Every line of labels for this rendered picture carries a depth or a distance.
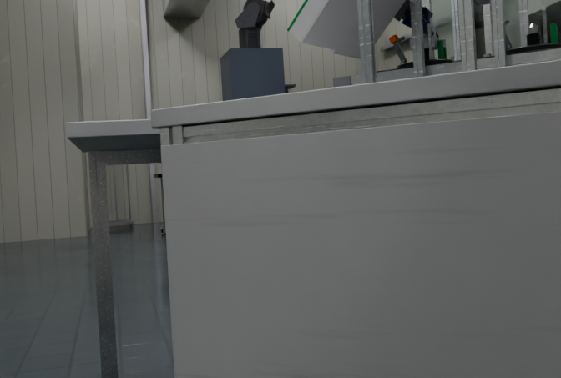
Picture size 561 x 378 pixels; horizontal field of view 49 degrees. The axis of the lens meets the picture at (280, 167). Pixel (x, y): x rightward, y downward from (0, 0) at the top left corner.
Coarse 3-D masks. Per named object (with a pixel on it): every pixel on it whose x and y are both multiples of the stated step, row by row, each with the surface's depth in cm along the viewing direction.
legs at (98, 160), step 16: (96, 160) 177; (112, 160) 178; (128, 160) 179; (144, 160) 180; (160, 160) 182; (96, 176) 177; (96, 192) 176; (96, 208) 176; (96, 224) 176; (96, 240) 176; (96, 256) 176; (96, 272) 176; (96, 288) 176; (112, 288) 177; (112, 304) 177; (112, 320) 177; (112, 336) 177; (112, 352) 177; (112, 368) 177
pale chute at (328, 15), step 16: (320, 0) 116; (336, 0) 116; (352, 0) 119; (304, 16) 118; (320, 16) 116; (336, 16) 120; (352, 16) 123; (304, 32) 118; (320, 32) 120; (336, 32) 124; (336, 48) 128
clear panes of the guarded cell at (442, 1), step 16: (432, 0) 246; (448, 0) 271; (528, 0) 267; (544, 0) 264; (560, 0) 261; (432, 16) 245; (448, 16) 269; (480, 16) 277; (528, 16) 267; (560, 16) 261; (448, 32) 268; (480, 32) 277; (560, 32) 262; (448, 48) 266; (480, 48) 277
